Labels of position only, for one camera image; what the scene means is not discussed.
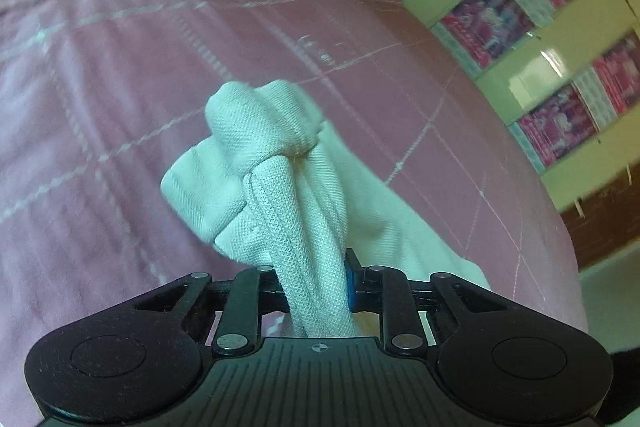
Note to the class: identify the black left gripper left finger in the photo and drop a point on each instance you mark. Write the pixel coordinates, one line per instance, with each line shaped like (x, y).
(240, 324)

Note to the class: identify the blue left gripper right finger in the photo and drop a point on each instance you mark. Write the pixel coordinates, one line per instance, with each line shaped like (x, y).
(387, 293)

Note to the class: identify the white cotton pants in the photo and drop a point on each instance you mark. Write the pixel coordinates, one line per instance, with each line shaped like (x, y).
(274, 184)

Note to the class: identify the lower right pink poster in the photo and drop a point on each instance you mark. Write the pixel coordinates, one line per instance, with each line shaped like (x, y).
(554, 128)

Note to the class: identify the brown wooden door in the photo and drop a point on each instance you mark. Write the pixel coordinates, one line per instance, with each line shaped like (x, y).
(606, 221)

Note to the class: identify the lower left pink poster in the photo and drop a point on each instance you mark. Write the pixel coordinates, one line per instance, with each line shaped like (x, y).
(478, 32)

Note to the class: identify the upper right pink poster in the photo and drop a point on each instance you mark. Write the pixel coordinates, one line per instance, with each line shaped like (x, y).
(609, 86)

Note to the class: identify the pink checked bed sheet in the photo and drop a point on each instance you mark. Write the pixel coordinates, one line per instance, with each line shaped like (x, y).
(100, 97)

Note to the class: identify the cream glossy wardrobe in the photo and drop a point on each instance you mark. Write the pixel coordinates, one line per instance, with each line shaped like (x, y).
(560, 74)

